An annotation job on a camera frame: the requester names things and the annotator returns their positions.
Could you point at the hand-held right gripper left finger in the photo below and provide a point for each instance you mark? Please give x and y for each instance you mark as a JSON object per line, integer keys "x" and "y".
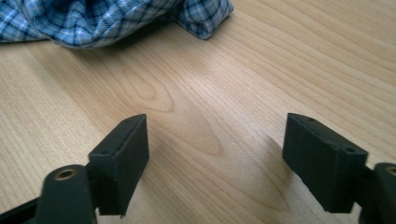
{"x": 123, "y": 168}

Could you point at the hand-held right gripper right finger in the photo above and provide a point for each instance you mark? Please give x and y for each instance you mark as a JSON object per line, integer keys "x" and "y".
{"x": 323, "y": 169}

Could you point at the blue plaid shirt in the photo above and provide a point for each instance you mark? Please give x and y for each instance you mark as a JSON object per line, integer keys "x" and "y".
{"x": 93, "y": 21}

